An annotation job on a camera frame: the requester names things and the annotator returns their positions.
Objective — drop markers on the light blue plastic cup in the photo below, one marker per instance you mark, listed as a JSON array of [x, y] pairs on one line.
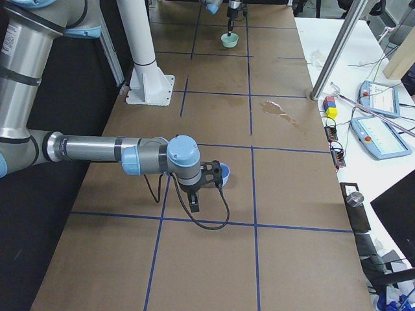
[[225, 173]]

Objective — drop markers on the wooden board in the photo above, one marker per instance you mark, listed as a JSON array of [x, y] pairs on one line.
[[402, 60]]

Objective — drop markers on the black monitor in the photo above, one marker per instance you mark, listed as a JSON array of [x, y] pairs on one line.
[[395, 209]]

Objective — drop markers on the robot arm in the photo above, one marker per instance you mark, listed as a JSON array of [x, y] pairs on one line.
[[212, 6], [49, 85]]

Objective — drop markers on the mint green bowl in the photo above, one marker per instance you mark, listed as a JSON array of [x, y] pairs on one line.
[[229, 40]]

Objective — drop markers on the teach pendant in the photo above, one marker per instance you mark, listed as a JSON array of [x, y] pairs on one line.
[[380, 98], [379, 138]]

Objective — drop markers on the aluminium frame post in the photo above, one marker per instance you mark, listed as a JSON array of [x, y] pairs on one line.
[[355, 12]]

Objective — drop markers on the white camera mast with base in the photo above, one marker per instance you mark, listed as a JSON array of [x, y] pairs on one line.
[[148, 84]]

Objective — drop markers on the steel cylinder cup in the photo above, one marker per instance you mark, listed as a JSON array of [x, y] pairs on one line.
[[354, 199]]

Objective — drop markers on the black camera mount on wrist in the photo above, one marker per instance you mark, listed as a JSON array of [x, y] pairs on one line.
[[211, 174]]

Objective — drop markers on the metal rod grabber tool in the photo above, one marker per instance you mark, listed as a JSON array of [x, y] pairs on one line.
[[366, 110]]

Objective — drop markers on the red blue yellow blocks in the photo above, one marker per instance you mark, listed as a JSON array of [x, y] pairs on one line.
[[330, 107]]

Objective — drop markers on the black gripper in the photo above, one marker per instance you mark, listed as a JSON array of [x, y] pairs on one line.
[[190, 190], [232, 13]]

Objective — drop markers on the near teach pendant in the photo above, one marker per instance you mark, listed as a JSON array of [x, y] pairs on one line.
[[379, 138]]

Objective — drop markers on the crumpled white tissue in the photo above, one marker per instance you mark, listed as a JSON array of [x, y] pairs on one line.
[[317, 59]]

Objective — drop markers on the far teach pendant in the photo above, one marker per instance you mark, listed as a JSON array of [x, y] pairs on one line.
[[380, 98]]

